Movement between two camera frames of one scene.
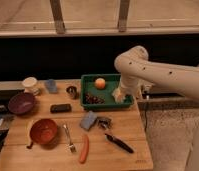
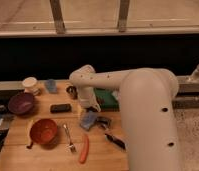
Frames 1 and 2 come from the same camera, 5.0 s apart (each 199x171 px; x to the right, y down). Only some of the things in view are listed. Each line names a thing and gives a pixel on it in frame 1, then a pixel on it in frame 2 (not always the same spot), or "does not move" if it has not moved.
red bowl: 43,131 does not move
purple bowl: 21,103 does not move
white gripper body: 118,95 to 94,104
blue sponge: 89,121 does not move
